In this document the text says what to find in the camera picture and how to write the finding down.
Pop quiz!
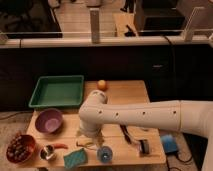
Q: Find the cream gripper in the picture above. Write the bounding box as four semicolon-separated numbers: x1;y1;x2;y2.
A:
76;129;104;147

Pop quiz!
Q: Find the teal sponge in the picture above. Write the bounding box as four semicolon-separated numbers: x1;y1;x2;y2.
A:
63;148;87;169

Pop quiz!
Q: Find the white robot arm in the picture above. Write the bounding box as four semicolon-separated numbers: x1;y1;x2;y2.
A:
79;90;213;171

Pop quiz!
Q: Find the purple bowl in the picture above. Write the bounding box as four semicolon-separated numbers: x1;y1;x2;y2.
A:
35;108;63;134

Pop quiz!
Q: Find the red bowl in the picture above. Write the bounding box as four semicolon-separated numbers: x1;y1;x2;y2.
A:
6;134;36;164

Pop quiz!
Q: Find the yellow-green banana peel toy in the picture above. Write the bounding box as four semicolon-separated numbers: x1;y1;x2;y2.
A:
76;141;94;148

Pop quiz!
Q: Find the orange fruit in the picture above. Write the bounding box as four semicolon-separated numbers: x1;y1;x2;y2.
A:
97;80;107;91

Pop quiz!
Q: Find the small metal cup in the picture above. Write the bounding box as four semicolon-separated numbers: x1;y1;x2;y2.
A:
39;145;56;161

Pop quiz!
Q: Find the black brush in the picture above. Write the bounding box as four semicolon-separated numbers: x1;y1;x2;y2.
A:
139;139;150;154

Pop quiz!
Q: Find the green plastic tray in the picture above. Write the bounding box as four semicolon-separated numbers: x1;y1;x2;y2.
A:
29;75;84;109

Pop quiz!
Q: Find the blue tape roll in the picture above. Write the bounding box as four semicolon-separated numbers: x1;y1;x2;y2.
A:
161;134;179;154

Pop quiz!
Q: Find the black-handled utensil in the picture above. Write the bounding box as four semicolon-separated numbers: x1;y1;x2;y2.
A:
120;125;132;144

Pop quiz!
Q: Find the white vertical post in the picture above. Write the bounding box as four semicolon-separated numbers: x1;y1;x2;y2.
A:
90;8;100;43

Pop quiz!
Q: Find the white horizontal rail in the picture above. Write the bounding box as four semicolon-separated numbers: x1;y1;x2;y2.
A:
0;35;212;49

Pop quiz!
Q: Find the white angled post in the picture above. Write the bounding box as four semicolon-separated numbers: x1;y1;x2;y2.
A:
182;7;205;42

